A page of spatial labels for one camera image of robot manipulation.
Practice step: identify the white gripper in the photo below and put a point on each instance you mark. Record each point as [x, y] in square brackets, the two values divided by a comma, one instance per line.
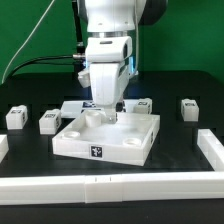
[109, 73]

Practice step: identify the white square tabletop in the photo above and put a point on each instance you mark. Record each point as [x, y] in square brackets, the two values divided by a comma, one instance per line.
[89, 136]

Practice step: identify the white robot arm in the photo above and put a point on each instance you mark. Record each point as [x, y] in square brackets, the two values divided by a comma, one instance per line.
[118, 18]

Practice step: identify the white left fence piece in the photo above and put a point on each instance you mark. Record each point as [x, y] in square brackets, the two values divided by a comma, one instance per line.
[3, 147]

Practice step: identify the white marker base plate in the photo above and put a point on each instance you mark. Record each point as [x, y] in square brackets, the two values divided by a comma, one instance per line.
[72, 109]

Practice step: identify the white front fence rail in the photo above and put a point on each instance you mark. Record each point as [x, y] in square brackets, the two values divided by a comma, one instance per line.
[111, 188]

